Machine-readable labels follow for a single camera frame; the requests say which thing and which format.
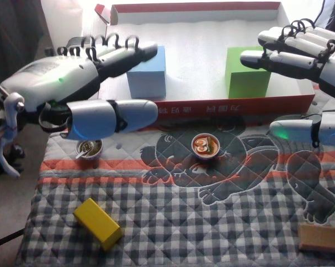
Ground yellow rectangular block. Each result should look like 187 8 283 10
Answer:
73 197 123 251

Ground thin black cable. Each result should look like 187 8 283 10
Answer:
0 229 27 251

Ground toy soup bowl with spoon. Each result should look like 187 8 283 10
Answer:
74 139 104 161

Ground grey quilt with printed bear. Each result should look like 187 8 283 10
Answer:
14 85 335 267

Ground toy ramen bowl with egg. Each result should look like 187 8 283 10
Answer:
191 133 221 162

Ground wooden rectangular block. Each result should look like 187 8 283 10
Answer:
297 223 335 255

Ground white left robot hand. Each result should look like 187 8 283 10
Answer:
0 34 160 141

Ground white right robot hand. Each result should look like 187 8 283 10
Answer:
240 18 335 148

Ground dark curtain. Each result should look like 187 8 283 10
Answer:
0 0 46 69

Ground red-rimmed white cardboard box tray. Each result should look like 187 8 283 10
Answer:
94 1 317 131

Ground green foam block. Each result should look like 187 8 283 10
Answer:
224 46 271 100

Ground blue foam block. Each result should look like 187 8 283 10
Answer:
126 46 167 101

